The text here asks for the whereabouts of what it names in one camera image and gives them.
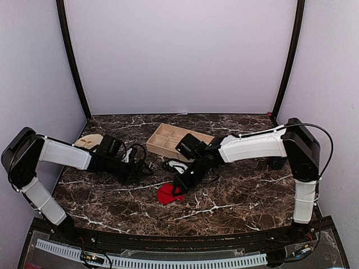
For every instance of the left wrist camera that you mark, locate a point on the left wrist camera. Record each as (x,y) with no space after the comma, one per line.
(116,149)

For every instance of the left circuit board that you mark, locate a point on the left circuit board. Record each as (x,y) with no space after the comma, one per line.
(91,258)

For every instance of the left black frame post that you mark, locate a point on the left black frame post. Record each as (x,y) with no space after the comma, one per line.
(65,31)

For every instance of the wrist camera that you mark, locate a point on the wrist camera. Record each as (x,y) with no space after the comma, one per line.
(191,148)
(116,149)

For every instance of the wooden compartment tray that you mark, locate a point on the wooden compartment tray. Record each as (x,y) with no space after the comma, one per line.
(164,140)

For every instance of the circuit board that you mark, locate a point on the circuit board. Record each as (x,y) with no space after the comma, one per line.
(91,258)
(303,250)

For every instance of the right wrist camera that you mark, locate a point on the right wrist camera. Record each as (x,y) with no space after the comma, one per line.
(191,148)

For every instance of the right black frame post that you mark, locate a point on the right black frame post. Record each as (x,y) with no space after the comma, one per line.
(300,7)

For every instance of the blue enamel mug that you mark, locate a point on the blue enamel mug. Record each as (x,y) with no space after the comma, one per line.
(277,163)

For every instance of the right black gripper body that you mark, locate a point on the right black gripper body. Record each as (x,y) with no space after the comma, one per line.
(194,177)

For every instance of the round wooden plate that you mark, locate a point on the round wooden plate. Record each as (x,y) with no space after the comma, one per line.
(89,141)

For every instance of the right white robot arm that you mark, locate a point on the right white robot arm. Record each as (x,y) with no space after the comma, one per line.
(291,141)

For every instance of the black frame post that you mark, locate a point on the black frame post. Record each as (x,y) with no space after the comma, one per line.
(300,7)
(65,31)

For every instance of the white slotted cable duct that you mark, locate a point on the white slotted cable duct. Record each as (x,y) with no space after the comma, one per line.
(136,259)

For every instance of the right circuit board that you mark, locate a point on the right circuit board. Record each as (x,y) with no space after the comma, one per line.
(303,250)

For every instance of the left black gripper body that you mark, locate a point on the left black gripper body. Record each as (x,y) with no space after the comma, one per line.
(122,172)

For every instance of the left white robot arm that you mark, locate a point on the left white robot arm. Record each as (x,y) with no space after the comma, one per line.
(26,151)

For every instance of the red sock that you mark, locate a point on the red sock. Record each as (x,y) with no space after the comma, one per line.
(165,196)

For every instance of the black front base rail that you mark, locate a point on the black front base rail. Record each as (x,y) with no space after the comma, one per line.
(272,240)

